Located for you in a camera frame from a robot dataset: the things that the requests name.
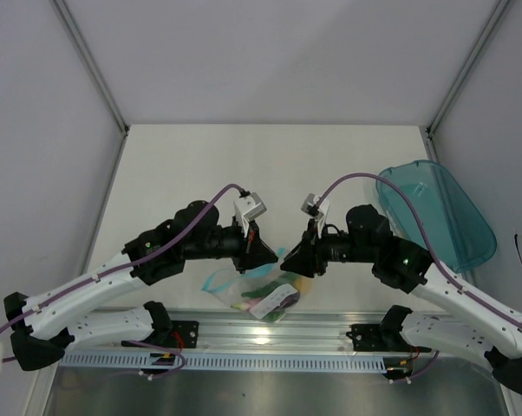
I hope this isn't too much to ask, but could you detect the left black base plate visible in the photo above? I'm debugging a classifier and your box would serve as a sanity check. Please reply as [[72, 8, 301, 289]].
[[142, 321, 199, 349]]

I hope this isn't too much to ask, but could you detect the green chili pepper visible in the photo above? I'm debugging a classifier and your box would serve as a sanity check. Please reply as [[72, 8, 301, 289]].
[[241, 284, 279, 300]]

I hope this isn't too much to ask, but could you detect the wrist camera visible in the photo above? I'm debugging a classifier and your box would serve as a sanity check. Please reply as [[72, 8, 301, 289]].
[[301, 193, 330, 237], [233, 191, 267, 237]]

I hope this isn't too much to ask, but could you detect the clear zip top bag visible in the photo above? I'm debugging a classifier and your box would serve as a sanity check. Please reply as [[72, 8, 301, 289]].
[[202, 263, 311, 324]]

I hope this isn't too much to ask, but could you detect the yellow bell pepper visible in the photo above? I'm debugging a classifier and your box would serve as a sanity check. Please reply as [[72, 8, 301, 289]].
[[294, 276, 312, 296]]

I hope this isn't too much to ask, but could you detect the right frame post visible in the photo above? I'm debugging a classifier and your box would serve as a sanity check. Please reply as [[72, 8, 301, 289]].
[[426, 0, 516, 140]]

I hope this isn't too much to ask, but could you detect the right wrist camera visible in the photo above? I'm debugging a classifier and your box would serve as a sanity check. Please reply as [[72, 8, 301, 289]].
[[301, 193, 330, 237]]

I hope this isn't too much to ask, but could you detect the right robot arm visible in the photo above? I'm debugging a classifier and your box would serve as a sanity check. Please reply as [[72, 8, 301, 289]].
[[281, 202, 522, 395]]

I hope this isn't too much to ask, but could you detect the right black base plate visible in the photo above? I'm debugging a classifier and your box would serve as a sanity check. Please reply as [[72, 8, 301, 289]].
[[346, 322, 431, 353]]

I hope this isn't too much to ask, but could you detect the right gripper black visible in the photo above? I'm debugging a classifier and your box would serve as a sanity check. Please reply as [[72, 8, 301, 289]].
[[280, 219, 376, 279]]

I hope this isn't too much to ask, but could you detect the teal plastic tray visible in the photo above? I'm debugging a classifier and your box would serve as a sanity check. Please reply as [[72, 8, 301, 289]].
[[380, 159, 497, 274]]

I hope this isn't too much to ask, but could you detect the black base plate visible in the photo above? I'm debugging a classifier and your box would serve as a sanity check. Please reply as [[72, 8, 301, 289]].
[[142, 321, 199, 349], [346, 322, 431, 353]]

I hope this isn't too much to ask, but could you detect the left frame post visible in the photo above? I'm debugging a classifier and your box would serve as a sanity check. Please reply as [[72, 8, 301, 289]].
[[49, 0, 129, 135]]

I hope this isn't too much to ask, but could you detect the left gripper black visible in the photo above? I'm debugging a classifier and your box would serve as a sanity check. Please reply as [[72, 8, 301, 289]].
[[184, 217, 278, 275]]

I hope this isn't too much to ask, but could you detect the white slotted cable duct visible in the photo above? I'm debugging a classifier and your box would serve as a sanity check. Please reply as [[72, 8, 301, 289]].
[[61, 350, 387, 374]]

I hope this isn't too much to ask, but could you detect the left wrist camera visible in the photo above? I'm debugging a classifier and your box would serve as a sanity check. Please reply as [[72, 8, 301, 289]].
[[233, 191, 267, 237]]

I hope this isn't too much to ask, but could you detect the green bell pepper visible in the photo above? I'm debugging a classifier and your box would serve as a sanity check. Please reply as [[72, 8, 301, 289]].
[[261, 308, 287, 323]]

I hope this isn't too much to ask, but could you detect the frame post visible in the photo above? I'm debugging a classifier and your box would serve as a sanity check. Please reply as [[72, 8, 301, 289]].
[[49, 0, 129, 135], [426, 0, 516, 140]]

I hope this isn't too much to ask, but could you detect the purple eggplant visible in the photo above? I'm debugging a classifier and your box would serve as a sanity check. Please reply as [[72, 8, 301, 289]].
[[272, 292, 301, 311]]

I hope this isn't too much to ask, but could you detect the aluminium mounting rail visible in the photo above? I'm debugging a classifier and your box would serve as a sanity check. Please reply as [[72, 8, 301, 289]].
[[69, 307, 516, 359]]

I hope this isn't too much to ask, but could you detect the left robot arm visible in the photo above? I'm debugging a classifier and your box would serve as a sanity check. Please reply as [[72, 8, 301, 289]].
[[3, 193, 277, 371]]

